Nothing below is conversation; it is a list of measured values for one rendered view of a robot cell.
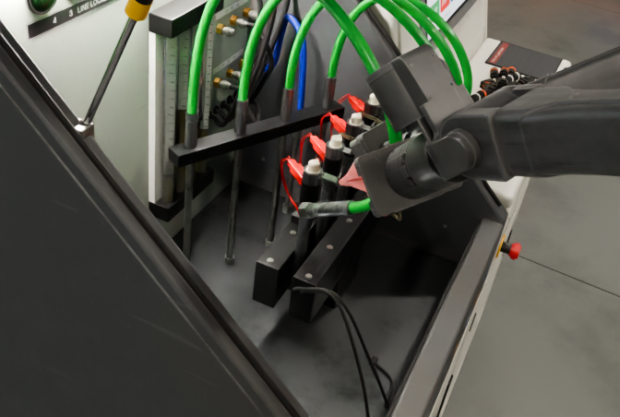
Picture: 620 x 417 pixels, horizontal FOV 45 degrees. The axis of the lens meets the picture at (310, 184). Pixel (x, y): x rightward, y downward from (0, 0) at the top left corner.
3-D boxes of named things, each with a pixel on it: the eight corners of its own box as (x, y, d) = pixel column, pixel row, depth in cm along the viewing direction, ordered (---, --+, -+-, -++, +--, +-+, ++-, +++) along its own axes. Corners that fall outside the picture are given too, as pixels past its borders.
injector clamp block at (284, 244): (304, 356, 117) (316, 284, 109) (247, 331, 120) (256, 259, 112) (379, 239, 144) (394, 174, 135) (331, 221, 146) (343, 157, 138)
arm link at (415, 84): (477, 168, 59) (546, 125, 63) (405, 41, 59) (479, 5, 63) (401, 201, 69) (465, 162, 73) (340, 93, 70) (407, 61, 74)
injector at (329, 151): (333, 264, 121) (353, 156, 109) (305, 253, 123) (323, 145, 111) (339, 255, 123) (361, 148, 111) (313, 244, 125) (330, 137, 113)
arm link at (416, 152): (450, 191, 65) (500, 161, 67) (411, 122, 65) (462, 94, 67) (420, 202, 72) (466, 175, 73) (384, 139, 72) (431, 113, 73)
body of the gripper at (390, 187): (350, 160, 77) (374, 145, 70) (435, 131, 80) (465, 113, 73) (373, 220, 77) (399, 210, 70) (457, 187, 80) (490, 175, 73)
